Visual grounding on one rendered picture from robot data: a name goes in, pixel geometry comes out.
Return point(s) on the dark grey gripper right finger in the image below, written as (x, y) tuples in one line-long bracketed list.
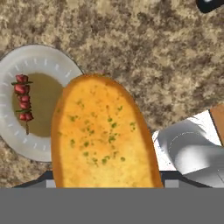
[(175, 179)]

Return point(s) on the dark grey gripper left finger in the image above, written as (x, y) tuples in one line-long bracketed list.
[(43, 180)]

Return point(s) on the golden baguette bread with herbs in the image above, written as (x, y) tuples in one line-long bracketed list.
[(102, 134)]

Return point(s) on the red meat kebab skewer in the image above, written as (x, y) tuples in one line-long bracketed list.
[(22, 96)]

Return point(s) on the white and grey rounded object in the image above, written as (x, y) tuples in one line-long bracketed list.
[(192, 151)]

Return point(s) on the white round plate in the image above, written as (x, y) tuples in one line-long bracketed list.
[(43, 61)]

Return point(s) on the black rounded object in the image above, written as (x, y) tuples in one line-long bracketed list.
[(208, 4)]

